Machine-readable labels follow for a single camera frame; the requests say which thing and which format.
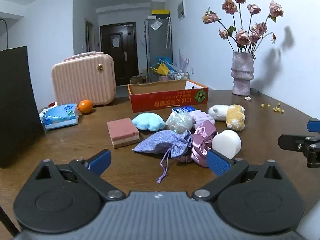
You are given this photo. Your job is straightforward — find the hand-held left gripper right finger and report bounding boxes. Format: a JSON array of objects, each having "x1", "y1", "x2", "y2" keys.
[{"x1": 192, "y1": 149, "x2": 285, "y2": 202}]

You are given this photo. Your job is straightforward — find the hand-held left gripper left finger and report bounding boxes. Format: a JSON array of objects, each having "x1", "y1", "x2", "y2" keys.
[{"x1": 35, "y1": 149, "x2": 125, "y2": 202}]

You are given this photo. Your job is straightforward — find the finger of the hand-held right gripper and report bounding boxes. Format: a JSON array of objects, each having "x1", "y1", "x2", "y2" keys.
[
  {"x1": 278, "y1": 134, "x2": 320, "y2": 168},
  {"x1": 307, "y1": 118, "x2": 320, "y2": 132}
]

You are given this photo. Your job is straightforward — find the white foam cylinder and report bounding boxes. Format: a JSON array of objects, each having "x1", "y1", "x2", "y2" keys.
[{"x1": 212, "y1": 129, "x2": 242, "y2": 159}]

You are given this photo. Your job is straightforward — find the pink satin pouch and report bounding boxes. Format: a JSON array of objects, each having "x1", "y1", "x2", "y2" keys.
[{"x1": 177, "y1": 122, "x2": 218, "y2": 168}]

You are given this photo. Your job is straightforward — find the pink layered sponge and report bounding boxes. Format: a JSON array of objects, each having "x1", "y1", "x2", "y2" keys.
[{"x1": 107, "y1": 117, "x2": 140, "y2": 149}]

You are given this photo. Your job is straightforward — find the lavender fluffy cloth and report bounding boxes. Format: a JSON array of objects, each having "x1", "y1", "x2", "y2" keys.
[{"x1": 189, "y1": 111, "x2": 215, "y2": 130}]

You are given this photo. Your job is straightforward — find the translucent mesh pouch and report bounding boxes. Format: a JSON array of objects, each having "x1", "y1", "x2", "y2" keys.
[{"x1": 165, "y1": 110, "x2": 193, "y2": 133}]

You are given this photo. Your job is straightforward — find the light blue plush toy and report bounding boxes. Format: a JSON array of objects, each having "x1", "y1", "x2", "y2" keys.
[{"x1": 132, "y1": 113, "x2": 166, "y2": 132}]

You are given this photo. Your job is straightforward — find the purple drawstring pouch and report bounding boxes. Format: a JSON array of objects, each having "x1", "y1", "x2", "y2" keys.
[{"x1": 132, "y1": 130, "x2": 193, "y2": 183}]

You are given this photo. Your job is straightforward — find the blue handkerchief pack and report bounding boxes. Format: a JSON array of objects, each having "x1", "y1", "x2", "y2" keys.
[{"x1": 172, "y1": 106, "x2": 197, "y2": 114}]

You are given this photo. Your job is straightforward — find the red cardboard box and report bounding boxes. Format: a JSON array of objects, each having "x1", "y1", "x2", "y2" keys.
[{"x1": 127, "y1": 79, "x2": 209, "y2": 113}]

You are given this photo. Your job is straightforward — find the scattered yellow crumbs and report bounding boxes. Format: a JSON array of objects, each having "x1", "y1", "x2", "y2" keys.
[{"x1": 260, "y1": 102, "x2": 284, "y2": 113}]

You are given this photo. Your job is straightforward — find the orange fruit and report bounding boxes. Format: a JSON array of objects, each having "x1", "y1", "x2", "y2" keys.
[{"x1": 78, "y1": 100, "x2": 93, "y2": 115}]

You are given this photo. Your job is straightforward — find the blue tissue pack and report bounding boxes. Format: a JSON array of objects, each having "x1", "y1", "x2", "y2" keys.
[{"x1": 39, "y1": 103, "x2": 80, "y2": 130}]

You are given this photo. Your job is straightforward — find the pink ribbed hard suitcase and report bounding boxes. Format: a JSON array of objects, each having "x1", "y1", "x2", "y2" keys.
[{"x1": 51, "y1": 52, "x2": 117, "y2": 107}]

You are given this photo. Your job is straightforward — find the pink textured vase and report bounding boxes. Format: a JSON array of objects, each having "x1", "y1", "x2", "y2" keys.
[{"x1": 230, "y1": 51, "x2": 255, "y2": 97}]

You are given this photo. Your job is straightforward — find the brown cardboard box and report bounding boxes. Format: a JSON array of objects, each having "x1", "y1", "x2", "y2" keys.
[{"x1": 130, "y1": 75, "x2": 148, "y2": 84}]

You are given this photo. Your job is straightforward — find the metal cart with bottles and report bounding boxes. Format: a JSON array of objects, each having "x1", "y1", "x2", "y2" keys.
[{"x1": 170, "y1": 71, "x2": 189, "y2": 80}]

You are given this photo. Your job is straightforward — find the black monitor panel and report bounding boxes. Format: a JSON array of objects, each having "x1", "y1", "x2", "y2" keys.
[{"x1": 0, "y1": 46, "x2": 45, "y2": 169}]

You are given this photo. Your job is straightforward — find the dark entrance door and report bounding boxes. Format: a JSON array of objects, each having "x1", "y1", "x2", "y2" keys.
[{"x1": 100, "y1": 22, "x2": 139, "y2": 86}]

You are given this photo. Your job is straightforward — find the purple fairy wings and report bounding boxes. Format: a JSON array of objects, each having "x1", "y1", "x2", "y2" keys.
[{"x1": 179, "y1": 50, "x2": 190, "y2": 74}]

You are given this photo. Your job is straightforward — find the yellow bag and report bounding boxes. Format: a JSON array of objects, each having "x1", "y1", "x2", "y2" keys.
[{"x1": 150, "y1": 64, "x2": 170, "y2": 77}]

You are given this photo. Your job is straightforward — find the bunch of dried pink roses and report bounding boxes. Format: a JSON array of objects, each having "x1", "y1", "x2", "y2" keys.
[{"x1": 202, "y1": 0, "x2": 284, "y2": 54}]

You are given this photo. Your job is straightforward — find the blue plastic item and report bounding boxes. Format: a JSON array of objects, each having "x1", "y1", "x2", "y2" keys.
[{"x1": 154, "y1": 56, "x2": 173, "y2": 65}]

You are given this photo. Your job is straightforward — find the dark side door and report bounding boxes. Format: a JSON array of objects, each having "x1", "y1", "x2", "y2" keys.
[{"x1": 85, "y1": 17, "x2": 97, "y2": 53}]

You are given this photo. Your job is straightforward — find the grey refrigerator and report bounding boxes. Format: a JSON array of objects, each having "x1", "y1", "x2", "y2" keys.
[{"x1": 144, "y1": 17, "x2": 173, "y2": 83}]

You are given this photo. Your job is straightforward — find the white folded umbrella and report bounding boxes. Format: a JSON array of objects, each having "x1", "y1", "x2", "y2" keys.
[{"x1": 165, "y1": 17, "x2": 173, "y2": 49}]

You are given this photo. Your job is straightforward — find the yellow and black box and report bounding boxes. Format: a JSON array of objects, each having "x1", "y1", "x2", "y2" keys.
[{"x1": 151, "y1": 9, "x2": 170, "y2": 19}]

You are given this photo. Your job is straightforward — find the white wall electrical panel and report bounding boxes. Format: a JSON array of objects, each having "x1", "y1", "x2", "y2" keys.
[{"x1": 177, "y1": 0, "x2": 185, "y2": 22}]

